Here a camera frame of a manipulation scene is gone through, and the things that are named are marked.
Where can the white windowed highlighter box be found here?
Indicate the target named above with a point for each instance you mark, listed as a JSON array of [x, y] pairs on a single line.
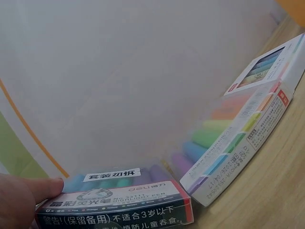
[[274, 71]]

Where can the person's left hand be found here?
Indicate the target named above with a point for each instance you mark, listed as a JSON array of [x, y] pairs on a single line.
[[16, 202]]

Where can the clear box with colour patches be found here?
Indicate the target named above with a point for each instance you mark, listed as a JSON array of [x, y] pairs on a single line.
[[240, 148]]

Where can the black highlighter pen box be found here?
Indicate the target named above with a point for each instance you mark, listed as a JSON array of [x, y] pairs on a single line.
[[114, 210]]

